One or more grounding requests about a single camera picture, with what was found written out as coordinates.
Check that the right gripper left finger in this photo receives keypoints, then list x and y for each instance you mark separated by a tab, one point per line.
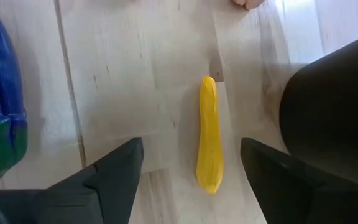
110	186

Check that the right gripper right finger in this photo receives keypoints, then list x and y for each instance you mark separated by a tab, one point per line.
278	193

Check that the yellow toy banana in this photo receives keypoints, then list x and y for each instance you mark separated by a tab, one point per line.
210	140

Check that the green plant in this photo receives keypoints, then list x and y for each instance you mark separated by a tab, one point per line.
337	109

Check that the small pink toy fruit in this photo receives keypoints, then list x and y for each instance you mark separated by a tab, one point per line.
250	3

